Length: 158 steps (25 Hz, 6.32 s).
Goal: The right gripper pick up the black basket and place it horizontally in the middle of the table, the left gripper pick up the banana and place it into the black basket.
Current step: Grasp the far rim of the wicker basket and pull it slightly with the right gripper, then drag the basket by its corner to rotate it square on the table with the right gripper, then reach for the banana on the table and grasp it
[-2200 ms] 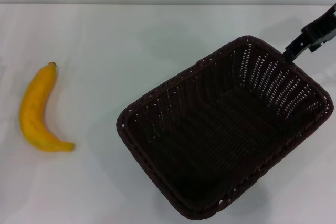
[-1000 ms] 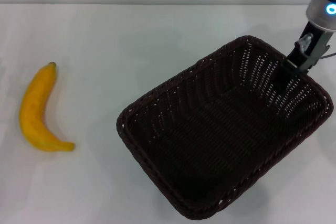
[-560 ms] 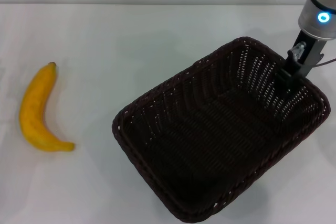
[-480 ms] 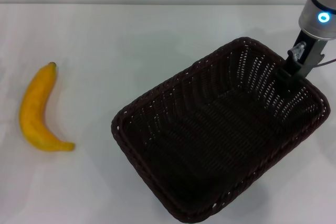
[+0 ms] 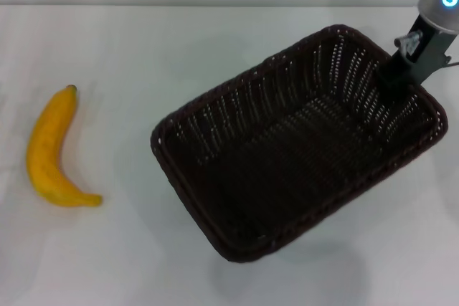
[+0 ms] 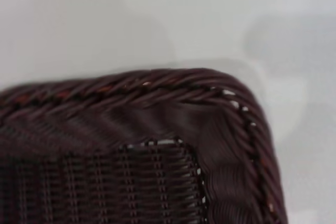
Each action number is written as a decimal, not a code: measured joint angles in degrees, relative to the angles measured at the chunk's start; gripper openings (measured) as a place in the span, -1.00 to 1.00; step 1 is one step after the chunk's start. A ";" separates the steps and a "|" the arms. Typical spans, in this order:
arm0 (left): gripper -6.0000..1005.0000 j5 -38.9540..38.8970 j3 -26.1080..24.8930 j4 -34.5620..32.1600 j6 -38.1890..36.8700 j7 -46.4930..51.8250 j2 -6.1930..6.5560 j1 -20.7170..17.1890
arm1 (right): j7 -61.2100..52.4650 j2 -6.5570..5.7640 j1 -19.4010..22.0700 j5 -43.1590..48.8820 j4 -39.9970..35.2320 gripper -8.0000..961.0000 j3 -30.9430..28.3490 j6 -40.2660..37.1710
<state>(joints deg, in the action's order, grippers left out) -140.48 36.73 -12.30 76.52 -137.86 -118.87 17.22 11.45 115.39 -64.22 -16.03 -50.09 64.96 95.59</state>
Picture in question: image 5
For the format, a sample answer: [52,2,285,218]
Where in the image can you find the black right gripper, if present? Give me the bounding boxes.
[374,14,457,89]

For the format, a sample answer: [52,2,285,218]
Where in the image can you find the yellow banana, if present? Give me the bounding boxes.
[25,84,104,209]

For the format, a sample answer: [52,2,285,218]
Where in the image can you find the dark brown woven basket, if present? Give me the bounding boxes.
[149,24,449,264]

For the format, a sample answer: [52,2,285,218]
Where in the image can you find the grey metal knob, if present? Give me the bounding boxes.
[394,32,422,59]

